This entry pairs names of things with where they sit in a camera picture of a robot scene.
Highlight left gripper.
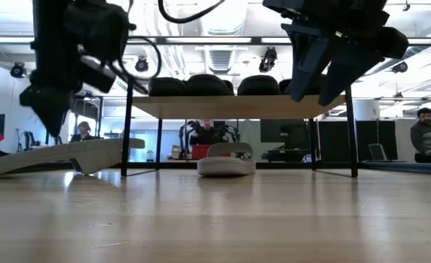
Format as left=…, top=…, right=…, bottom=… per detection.
left=20, top=0, right=76, bottom=138

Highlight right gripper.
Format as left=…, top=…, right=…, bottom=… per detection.
left=262, top=0, right=391, bottom=107

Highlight grey slide sandal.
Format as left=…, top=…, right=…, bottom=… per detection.
left=197, top=142, right=257, bottom=178
left=0, top=137, right=146, bottom=179

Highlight black background equipment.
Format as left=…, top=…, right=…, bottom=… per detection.
left=16, top=130, right=41, bottom=153

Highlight black ceiling spotlight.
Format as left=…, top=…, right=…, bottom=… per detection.
left=9, top=61, right=27, bottom=79
left=392, top=61, right=409, bottom=75
left=258, top=46, right=278, bottom=73
left=134, top=56, right=150, bottom=73

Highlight person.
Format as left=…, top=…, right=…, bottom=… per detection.
left=409, top=107, right=431, bottom=164
left=188, top=118, right=226, bottom=146
left=69, top=121, right=100, bottom=143

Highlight black partition panel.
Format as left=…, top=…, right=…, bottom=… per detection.
left=317, top=119, right=398, bottom=161

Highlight grey chair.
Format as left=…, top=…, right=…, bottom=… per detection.
left=367, top=143, right=389, bottom=162

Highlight dark blue mat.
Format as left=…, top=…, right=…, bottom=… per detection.
left=361, top=161, right=431, bottom=176

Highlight red plastic bin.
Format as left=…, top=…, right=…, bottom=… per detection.
left=191, top=144, right=213, bottom=161

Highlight black metal station frame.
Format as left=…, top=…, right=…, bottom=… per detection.
left=71, top=95, right=104, bottom=147

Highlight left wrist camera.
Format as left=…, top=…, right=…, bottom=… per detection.
left=77, top=54, right=117, bottom=94

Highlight wooden shelf black metal frame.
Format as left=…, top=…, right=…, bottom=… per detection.
left=120, top=75, right=359, bottom=179

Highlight black looped cable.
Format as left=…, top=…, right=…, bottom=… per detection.
left=115, top=35, right=162, bottom=96

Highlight black frame beam with lights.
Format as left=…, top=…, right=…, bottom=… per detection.
left=0, top=35, right=431, bottom=47

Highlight black hanging cable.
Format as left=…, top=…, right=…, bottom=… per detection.
left=158, top=0, right=226, bottom=24

